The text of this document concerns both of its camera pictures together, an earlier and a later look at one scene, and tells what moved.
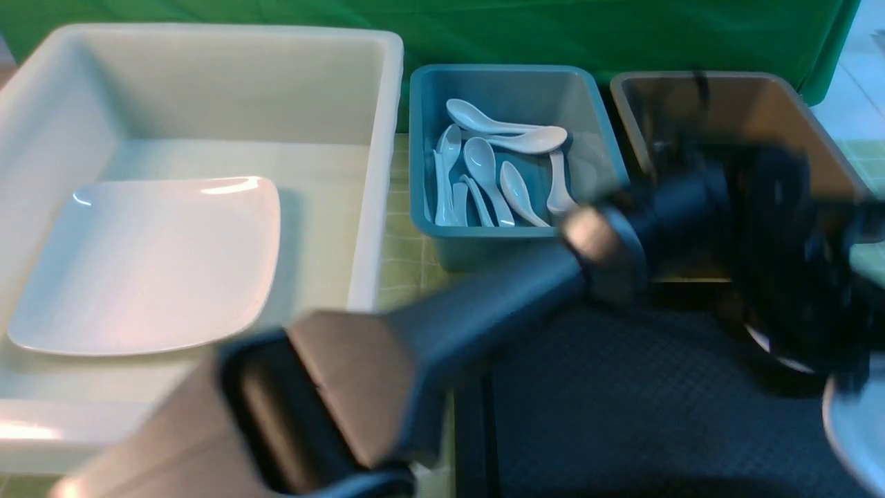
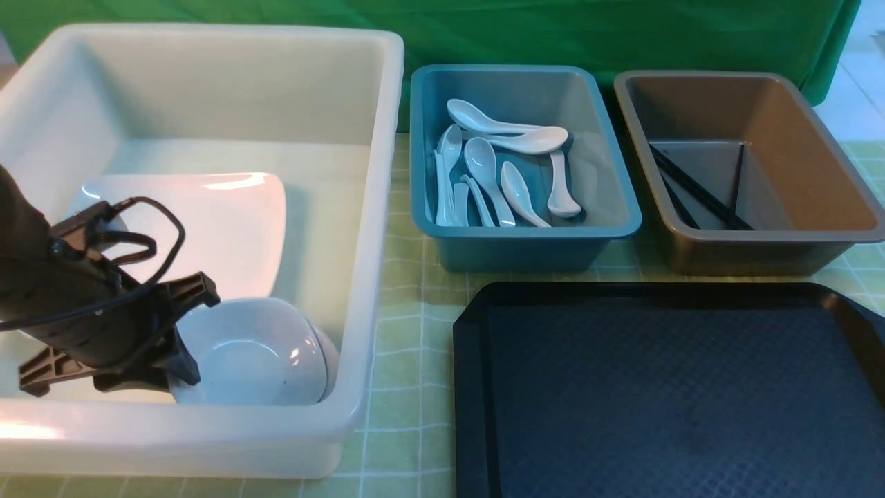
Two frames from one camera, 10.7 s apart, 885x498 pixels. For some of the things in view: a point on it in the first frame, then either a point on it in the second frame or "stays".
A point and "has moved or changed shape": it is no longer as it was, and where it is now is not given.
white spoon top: x=469 y=116 stays
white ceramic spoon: x=518 y=193 stays
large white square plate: x=137 y=265 stays
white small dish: x=764 y=342 → x=250 y=351
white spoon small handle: x=486 y=220 stays
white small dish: x=854 y=423 has moved or changed shape
